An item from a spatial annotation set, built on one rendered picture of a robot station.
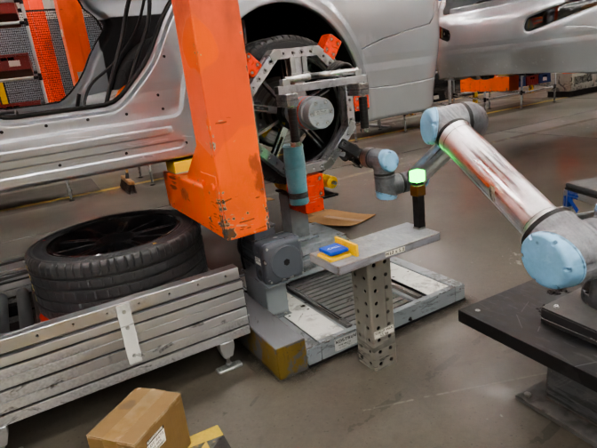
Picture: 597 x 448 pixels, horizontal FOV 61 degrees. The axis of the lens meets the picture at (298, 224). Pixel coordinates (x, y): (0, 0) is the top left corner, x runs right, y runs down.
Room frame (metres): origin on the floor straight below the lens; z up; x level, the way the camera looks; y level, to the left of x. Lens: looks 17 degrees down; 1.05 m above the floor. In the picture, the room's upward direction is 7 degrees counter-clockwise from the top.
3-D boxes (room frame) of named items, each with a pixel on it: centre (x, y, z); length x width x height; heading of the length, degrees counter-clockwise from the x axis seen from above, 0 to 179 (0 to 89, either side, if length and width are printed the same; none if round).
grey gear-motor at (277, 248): (2.05, 0.16, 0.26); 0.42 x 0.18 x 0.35; 28
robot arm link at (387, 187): (2.16, -0.41, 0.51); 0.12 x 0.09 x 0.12; 106
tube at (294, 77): (2.13, -0.04, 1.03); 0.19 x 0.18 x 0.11; 28
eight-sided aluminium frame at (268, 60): (2.29, -0.07, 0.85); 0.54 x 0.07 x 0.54; 118
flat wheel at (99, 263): (1.93, 0.72, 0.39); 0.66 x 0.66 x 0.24
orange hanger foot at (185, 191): (2.01, 0.37, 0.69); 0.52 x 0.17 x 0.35; 28
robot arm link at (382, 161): (2.16, -0.39, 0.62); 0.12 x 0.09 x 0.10; 28
